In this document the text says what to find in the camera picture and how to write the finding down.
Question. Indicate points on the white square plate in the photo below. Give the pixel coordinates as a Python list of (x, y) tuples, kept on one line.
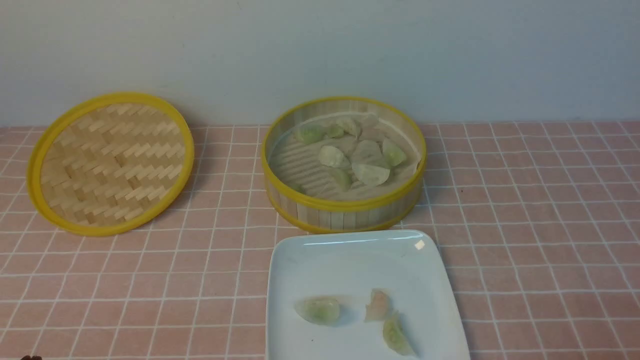
[(406, 264)]

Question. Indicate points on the green dumpling on plate left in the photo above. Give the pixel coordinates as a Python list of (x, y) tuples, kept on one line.
[(319, 310)]

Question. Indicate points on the green dumpling on plate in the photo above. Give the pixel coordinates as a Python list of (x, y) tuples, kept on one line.
[(394, 336), (319, 310)]

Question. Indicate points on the pink dumpling on plate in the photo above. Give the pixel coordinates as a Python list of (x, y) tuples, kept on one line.
[(379, 306)]

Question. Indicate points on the green dumpling on plate right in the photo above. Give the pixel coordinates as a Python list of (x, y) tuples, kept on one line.
[(394, 336)]

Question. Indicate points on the green dumpling steamer front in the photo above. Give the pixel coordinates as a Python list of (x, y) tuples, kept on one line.
[(341, 178)]

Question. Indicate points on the pale dumpling steamer centre left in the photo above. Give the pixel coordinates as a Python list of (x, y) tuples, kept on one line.
[(331, 156)]

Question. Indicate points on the pale dumpling steamer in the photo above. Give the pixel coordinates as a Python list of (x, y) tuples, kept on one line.
[(331, 156), (349, 125)]

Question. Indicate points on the white steamer liner cloth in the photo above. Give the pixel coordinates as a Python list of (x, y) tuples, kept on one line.
[(297, 165)]

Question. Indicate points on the bamboo steamer basket yellow rim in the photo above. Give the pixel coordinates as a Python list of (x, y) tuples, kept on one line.
[(322, 216)]

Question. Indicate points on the green dumpling steamer back left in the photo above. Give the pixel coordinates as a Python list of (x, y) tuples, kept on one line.
[(309, 134)]

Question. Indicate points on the white dumpling steamer front centre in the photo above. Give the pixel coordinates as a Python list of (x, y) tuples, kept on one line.
[(370, 174)]

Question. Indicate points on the small green dumpling steamer back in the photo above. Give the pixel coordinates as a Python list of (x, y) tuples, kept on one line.
[(334, 131)]

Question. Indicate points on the pale dumpling steamer back centre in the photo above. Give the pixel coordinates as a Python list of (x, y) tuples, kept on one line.
[(349, 125)]

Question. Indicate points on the pink dumpling steamer back right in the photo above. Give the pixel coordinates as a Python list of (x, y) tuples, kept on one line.
[(371, 129)]

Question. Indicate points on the green dumpling steamer right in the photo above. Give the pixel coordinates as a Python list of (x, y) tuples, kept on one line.
[(393, 154)]

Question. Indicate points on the bamboo steamer lid yellow rim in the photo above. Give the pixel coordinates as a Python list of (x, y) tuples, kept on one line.
[(110, 164)]

